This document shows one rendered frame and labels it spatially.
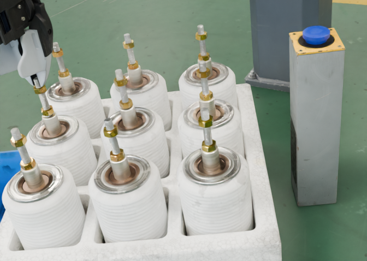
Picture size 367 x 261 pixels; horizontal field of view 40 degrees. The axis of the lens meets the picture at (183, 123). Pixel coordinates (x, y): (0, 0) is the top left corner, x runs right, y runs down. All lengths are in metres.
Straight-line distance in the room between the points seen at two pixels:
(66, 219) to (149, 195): 0.12
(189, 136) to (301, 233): 0.29
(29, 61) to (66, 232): 0.23
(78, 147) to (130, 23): 1.00
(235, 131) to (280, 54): 0.51
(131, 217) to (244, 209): 0.15
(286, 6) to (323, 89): 0.40
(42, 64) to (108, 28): 1.02
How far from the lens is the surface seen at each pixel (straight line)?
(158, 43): 1.56
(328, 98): 0.82
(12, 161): 1.04
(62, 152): 0.77
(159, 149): 0.76
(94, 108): 0.88
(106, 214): 0.67
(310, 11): 1.17
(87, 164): 0.80
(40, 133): 0.80
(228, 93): 0.84
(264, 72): 1.27
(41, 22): 0.69
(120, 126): 0.77
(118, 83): 0.72
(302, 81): 0.79
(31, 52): 0.71
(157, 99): 0.85
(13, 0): 0.66
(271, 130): 1.14
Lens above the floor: 0.68
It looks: 35 degrees down
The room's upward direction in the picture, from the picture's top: 9 degrees counter-clockwise
